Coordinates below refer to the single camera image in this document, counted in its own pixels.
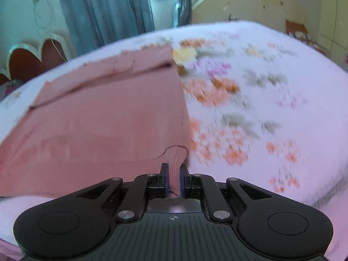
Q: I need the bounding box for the white hanging cable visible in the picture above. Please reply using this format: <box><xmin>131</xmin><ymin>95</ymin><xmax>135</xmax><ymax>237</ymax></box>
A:
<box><xmin>32</xmin><ymin>0</ymin><xmax>69</xmax><ymax>64</ymax></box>

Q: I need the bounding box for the cream bed headboard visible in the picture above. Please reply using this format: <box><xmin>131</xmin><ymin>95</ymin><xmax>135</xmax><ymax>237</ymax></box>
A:
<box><xmin>192</xmin><ymin>0</ymin><xmax>327</xmax><ymax>60</ymax></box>

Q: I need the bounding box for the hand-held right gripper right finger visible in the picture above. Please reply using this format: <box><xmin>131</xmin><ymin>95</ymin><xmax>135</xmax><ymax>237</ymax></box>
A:
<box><xmin>180</xmin><ymin>164</ymin><xmax>272</xmax><ymax>222</ymax></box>

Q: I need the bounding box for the floral bed sheet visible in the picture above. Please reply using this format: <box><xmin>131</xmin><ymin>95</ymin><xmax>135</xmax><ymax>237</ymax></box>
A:
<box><xmin>0</xmin><ymin>19</ymin><xmax>348</xmax><ymax>261</ymax></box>

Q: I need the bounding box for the pink long-sleeved sweater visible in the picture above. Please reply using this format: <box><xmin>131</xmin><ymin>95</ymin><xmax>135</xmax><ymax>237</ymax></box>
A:
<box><xmin>0</xmin><ymin>45</ymin><xmax>191</xmax><ymax>199</ymax></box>

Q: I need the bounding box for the red heart-shaped headboard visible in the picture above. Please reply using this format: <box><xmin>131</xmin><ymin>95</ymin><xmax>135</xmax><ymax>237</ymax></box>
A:
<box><xmin>0</xmin><ymin>33</ymin><xmax>76</xmax><ymax>87</ymax></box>

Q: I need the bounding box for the bright window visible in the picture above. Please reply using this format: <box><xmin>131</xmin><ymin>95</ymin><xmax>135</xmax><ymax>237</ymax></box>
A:
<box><xmin>147</xmin><ymin>0</ymin><xmax>204</xmax><ymax>30</ymax></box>

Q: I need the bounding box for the wide blue-grey curtain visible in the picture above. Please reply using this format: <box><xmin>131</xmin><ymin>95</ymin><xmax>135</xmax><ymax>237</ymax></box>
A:
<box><xmin>56</xmin><ymin>0</ymin><xmax>156</xmax><ymax>58</ymax></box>

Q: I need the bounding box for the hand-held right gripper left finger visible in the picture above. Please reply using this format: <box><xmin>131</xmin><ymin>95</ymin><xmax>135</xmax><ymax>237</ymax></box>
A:
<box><xmin>73</xmin><ymin>163</ymin><xmax>169</xmax><ymax>223</ymax></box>

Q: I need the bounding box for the tied blue-grey curtain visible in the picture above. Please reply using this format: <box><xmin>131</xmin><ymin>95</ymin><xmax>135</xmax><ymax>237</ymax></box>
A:
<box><xmin>173</xmin><ymin>0</ymin><xmax>194</xmax><ymax>28</ymax></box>

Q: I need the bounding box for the orange print pillow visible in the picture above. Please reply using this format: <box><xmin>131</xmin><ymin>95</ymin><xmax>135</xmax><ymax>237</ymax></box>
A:
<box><xmin>285</xmin><ymin>19</ymin><xmax>311</xmax><ymax>41</ymax></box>

